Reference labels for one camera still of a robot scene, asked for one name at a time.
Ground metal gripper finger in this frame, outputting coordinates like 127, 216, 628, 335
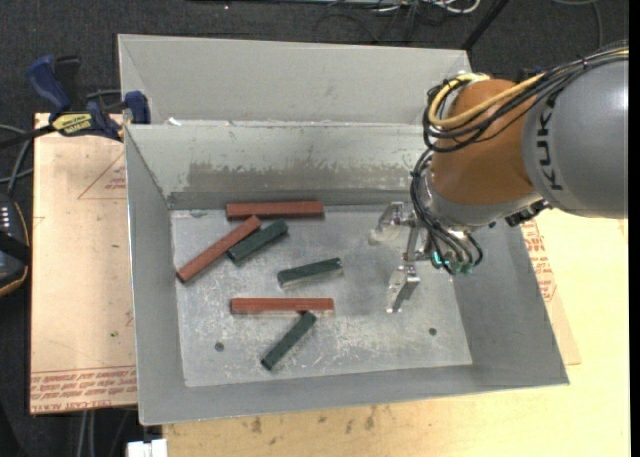
385, 264, 422, 315
368, 201, 417, 247

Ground dark green flat block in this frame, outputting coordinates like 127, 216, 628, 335
276, 256, 345, 291
225, 218, 291, 265
259, 310, 319, 373

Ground grey metal bin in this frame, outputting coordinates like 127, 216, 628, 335
117, 33, 571, 427

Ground red-brown flat block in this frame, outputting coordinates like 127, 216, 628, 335
225, 200, 326, 222
175, 214, 263, 284
229, 296, 336, 318

